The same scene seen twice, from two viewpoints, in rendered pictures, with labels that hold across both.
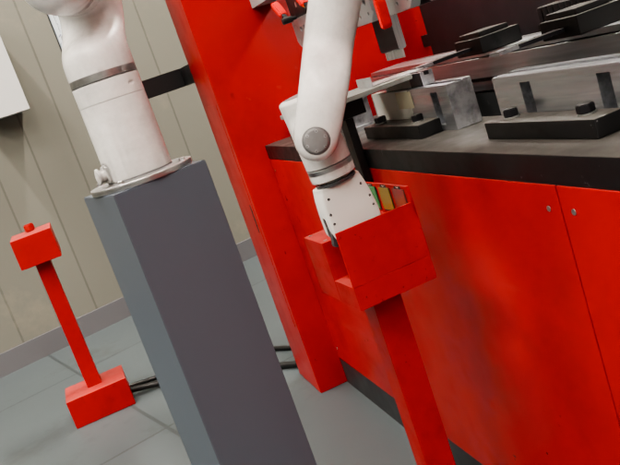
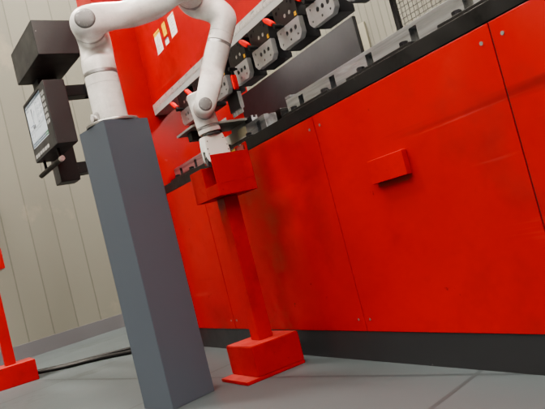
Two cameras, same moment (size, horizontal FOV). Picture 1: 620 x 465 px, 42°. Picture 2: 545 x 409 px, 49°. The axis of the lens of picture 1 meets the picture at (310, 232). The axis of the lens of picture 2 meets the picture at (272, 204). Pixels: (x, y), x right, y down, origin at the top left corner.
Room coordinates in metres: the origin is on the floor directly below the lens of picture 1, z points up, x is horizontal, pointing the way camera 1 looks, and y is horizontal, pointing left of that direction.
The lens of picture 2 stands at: (-0.72, 0.39, 0.48)
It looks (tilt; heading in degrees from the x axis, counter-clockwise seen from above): 3 degrees up; 344
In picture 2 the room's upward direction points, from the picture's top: 14 degrees counter-clockwise
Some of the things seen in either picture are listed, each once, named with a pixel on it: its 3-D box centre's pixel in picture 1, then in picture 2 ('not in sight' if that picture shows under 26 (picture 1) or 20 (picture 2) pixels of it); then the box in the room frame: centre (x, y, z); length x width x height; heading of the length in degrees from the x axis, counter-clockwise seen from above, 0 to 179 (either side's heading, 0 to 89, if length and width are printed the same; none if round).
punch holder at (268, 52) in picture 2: not in sight; (269, 44); (1.49, -0.41, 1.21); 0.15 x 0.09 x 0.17; 15
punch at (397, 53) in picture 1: (389, 38); (236, 105); (1.85, -0.31, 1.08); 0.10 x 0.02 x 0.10; 15
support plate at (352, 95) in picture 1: (344, 98); (212, 127); (1.81, -0.17, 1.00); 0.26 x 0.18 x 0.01; 105
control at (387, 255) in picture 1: (363, 242); (221, 174); (1.48, -0.09, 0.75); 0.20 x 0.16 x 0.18; 17
